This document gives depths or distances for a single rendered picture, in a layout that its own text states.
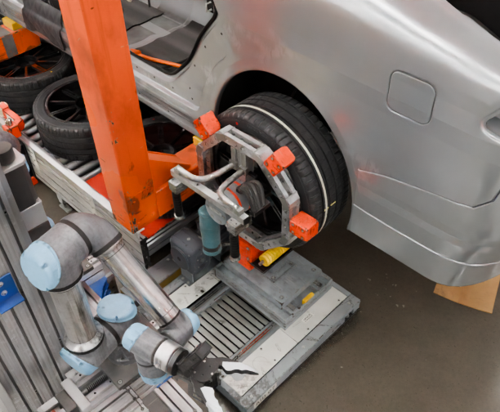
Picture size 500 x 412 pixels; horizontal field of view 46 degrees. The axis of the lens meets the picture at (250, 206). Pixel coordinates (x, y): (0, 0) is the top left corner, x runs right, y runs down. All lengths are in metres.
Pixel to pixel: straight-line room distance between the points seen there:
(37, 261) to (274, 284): 1.64
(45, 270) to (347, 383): 1.78
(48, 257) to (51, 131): 2.20
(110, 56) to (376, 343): 1.83
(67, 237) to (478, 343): 2.21
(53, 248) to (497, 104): 1.27
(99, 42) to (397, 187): 1.19
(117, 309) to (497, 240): 1.27
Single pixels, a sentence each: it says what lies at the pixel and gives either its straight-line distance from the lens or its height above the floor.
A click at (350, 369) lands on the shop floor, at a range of 2.97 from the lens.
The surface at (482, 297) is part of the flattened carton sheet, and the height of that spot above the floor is 0.01.
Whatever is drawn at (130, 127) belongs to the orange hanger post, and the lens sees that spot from 2.50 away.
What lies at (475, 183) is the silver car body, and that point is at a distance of 2.00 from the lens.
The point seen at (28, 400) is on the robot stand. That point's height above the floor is 0.71.
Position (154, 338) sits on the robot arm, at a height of 1.25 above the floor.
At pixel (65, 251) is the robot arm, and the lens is 1.54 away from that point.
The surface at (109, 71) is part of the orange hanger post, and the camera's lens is 2.34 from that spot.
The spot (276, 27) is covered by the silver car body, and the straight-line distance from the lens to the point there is 2.24.
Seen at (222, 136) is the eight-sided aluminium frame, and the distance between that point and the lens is 2.36.
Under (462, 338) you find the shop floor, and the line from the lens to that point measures 3.19.
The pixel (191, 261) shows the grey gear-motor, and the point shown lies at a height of 0.35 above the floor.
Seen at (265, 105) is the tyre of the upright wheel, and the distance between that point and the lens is 2.41.
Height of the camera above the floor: 2.52
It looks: 44 degrees down
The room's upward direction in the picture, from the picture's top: 2 degrees counter-clockwise
